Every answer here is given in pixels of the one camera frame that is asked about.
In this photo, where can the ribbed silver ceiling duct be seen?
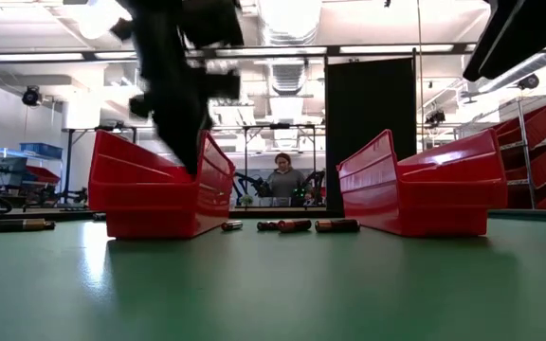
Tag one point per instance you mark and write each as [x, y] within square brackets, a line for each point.
[288, 76]

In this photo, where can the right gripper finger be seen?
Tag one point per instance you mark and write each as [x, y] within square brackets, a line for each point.
[510, 38]

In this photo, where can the red plastic bin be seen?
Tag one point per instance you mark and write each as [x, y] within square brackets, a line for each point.
[150, 208]
[443, 203]

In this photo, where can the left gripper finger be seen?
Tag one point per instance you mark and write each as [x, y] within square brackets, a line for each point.
[171, 142]
[190, 147]

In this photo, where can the thin vertical metal pole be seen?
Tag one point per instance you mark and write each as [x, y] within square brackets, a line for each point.
[420, 95]

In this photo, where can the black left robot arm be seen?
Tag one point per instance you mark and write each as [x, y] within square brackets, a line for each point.
[159, 33]

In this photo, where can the background equipment cart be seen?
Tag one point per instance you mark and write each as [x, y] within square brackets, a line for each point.
[10, 166]

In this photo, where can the background black frame workstation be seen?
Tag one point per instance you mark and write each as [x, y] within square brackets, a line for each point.
[68, 161]

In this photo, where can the black frame crossbar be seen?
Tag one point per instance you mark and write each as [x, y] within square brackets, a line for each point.
[396, 48]

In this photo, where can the grey slanted ceiling duct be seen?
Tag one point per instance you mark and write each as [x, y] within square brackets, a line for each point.
[515, 78]

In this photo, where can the person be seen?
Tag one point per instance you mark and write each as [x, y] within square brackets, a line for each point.
[285, 182]

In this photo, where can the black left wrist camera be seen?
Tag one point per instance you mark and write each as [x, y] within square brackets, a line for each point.
[223, 84]

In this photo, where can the red storage bin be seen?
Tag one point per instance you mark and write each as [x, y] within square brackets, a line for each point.
[43, 175]

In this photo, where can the copper-top Duracell battery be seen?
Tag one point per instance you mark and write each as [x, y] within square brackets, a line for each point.
[337, 226]
[294, 226]

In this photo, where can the Energizer Max AAA battery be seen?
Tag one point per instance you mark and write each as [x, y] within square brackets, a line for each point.
[267, 226]

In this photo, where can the white ceiling pipe bundle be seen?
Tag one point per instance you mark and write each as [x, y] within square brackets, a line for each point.
[230, 109]

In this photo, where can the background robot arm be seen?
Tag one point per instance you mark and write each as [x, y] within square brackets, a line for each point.
[315, 184]
[254, 184]

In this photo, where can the black partition panel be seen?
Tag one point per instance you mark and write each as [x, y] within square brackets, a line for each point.
[368, 95]

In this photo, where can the green table mat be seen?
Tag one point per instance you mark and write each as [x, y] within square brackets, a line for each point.
[273, 293]

